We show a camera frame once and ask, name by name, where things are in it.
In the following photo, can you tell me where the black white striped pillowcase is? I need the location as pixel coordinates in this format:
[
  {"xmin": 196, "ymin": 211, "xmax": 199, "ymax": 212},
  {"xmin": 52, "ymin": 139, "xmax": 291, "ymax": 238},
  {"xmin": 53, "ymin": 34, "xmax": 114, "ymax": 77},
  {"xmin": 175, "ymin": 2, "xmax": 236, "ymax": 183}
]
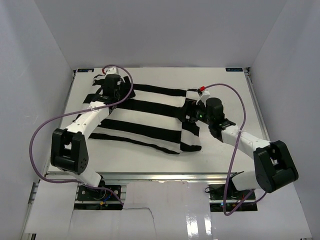
[{"xmin": 89, "ymin": 83, "xmax": 202, "ymax": 155}]

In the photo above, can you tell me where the right blue corner label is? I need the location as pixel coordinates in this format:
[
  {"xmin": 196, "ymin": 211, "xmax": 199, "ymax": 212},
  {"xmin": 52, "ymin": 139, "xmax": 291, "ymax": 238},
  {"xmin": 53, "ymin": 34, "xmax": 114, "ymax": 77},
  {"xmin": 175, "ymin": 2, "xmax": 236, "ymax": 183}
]
[{"xmin": 225, "ymin": 67, "xmax": 244, "ymax": 72}]

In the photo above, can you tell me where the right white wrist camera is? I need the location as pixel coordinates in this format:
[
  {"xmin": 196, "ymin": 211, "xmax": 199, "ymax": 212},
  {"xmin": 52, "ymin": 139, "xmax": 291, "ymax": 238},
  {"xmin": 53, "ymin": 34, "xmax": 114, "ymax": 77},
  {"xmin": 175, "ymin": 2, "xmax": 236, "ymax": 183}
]
[{"xmin": 196, "ymin": 86, "xmax": 211, "ymax": 105}]

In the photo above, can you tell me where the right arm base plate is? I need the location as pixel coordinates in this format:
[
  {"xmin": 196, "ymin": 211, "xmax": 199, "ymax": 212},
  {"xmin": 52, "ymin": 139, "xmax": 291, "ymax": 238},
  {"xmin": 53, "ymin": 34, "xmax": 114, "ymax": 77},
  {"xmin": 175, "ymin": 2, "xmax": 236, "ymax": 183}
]
[{"xmin": 204, "ymin": 184, "xmax": 258, "ymax": 213}]

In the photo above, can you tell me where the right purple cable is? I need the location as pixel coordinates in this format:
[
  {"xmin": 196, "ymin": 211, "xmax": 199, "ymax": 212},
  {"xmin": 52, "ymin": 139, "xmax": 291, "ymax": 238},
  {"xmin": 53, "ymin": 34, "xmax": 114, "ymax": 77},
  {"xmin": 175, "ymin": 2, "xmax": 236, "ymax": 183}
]
[{"xmin": 204, "ymin": 82, "xmax": 266, "ymax": 216}]

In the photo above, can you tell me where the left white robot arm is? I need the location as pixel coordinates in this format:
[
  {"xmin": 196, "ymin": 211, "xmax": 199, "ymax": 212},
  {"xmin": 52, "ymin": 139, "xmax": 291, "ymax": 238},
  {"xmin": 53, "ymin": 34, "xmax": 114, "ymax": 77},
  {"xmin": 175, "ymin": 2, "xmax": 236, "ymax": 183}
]
[{"xmin": 50, "ymin": 72, "xmax": 135, "ymax": 200}]

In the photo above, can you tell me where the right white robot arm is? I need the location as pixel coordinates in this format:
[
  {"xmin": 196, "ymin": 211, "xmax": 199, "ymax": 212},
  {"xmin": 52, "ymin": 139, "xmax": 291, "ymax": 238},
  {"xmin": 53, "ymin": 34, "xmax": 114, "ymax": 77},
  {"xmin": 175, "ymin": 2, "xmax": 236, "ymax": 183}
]
[{"xmin": 177, "ymin": 97, "xmax": 299, "ymax": 200}]

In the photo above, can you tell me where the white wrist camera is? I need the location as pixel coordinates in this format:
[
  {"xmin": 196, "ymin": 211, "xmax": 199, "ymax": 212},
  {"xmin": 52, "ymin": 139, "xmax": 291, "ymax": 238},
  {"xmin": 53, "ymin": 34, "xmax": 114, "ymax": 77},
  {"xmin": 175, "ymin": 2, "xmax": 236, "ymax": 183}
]
[
  {"xmin": 196, "ymin": 86, "xmax": 211, "ymax": 105},
  {"xmin": 101, "ymin": 66, "xmax": 119, "ymax": 76}
]

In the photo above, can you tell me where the aluminium table frame rail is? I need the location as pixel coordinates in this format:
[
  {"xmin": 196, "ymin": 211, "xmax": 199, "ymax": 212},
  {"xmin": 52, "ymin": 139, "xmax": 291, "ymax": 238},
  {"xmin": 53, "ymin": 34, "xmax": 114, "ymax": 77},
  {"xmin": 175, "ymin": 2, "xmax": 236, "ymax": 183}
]
[{"xmin": 243, "ymin": 67, "xmax": 270, "ymax": 142}]

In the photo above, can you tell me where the left blue corner label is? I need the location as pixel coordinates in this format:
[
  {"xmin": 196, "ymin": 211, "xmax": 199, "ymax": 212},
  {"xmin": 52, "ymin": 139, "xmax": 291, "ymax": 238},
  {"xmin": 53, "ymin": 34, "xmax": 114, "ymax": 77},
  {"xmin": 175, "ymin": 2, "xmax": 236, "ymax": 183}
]
[{"xmin": 76, "ymin": 68, "xmax": 95, "ymax": 73}]

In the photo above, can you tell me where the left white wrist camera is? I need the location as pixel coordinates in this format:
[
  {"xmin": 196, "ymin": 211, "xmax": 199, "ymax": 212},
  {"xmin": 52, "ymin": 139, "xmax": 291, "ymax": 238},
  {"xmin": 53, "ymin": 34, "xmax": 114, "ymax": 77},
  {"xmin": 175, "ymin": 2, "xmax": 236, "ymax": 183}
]
[{"xmin": 101, "ymin": 66, "xmax": 119, "ymax": 76}]

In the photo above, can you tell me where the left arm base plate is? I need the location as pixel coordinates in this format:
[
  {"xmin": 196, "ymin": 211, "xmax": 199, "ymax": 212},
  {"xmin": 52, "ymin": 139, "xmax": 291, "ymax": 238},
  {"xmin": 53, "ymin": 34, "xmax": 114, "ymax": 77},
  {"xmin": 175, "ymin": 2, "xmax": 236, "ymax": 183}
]
[{"xmin": 74, "ymin": 185, "xmax": 123, "ymax": 211}]

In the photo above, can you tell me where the blue corner label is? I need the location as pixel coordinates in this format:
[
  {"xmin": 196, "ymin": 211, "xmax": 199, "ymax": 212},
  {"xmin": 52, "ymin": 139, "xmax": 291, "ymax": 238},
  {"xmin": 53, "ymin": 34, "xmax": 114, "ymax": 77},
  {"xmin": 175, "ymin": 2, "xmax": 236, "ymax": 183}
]
[
  {"xmin": 225, "ymin": 67, "xmax": 244, "ymax": 72},
  {"xmin": 76, "ymin": 68, "xmax": 95, "ymax": 73}
]

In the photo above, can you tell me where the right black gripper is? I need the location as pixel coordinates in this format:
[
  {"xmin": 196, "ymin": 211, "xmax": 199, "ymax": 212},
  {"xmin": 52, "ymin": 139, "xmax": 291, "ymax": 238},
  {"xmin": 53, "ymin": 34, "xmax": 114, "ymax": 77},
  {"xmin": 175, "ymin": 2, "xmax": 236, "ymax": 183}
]
[{"xmin": 174, "ymin": 99, "xmax": 213, "ymax": 126}]

